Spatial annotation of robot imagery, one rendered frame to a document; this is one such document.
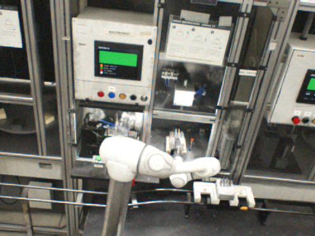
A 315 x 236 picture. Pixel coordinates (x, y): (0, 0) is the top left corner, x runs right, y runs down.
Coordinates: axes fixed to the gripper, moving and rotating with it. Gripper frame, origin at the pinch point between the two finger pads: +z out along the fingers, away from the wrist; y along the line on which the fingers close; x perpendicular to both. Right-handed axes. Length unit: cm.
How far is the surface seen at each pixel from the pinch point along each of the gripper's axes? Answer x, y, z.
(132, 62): 31, 61, -24
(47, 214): 98, -99, 28
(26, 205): 89, -34, -34
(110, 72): 43, 54, -24
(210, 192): -22.9, -17.4, -24.6
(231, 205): -36, -20, -32
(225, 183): -31.4, -10.9, -22.8
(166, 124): 6.3, -1.5, 30.3
